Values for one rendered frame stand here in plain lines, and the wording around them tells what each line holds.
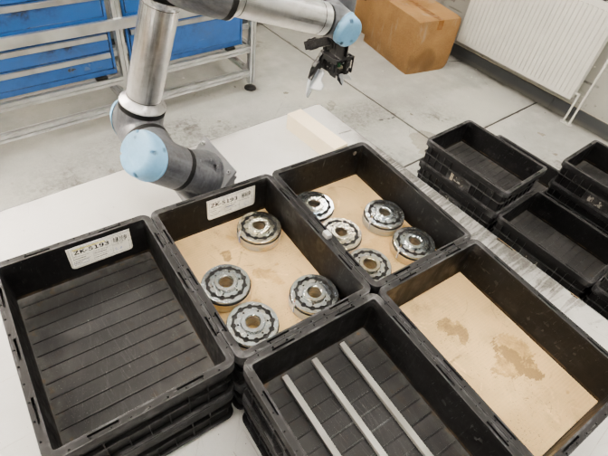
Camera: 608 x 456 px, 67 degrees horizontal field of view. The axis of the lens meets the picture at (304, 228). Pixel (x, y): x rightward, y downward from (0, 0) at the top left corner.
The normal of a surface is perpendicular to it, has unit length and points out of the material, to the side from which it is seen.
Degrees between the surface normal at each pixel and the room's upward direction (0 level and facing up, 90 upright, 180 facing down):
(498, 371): 0
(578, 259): 0
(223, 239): 0
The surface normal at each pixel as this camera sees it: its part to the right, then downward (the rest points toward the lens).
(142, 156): -0.47, -0.08
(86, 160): 0.11, -0.69
